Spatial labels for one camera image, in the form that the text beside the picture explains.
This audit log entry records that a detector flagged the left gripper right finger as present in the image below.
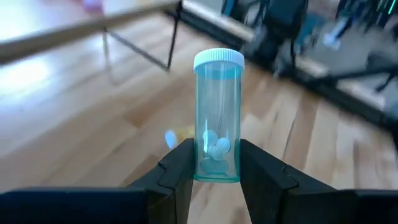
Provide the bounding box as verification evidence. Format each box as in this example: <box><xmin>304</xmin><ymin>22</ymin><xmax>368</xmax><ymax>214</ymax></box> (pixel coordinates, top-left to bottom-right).
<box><xmin>239</xmin><ymin>139</ymin><xmax>340</xmax><ymax>224</ymax></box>

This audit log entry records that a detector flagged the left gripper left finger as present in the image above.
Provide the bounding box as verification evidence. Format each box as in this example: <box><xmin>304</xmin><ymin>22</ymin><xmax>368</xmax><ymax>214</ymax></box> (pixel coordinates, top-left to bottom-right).
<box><xmin>127</xmin><ymin>138</ymin><xmax>196</xmax><ymax>224</ymax></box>

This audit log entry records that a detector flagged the teal translucent medicine bottle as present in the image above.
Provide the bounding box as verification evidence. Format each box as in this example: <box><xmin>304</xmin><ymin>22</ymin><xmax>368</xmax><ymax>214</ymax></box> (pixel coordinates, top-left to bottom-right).
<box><xmin>193</xmin><ymin>47</ymin><xmax>246</xmax><ymax>184</ymax></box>

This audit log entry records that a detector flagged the black aluminium rig frame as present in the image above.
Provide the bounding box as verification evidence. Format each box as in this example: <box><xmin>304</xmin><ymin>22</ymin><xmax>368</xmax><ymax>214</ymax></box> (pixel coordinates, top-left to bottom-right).
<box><xmin>182</xmin><ymin>0</ymin><xmax>398</xmax><ymax>131</ymax></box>

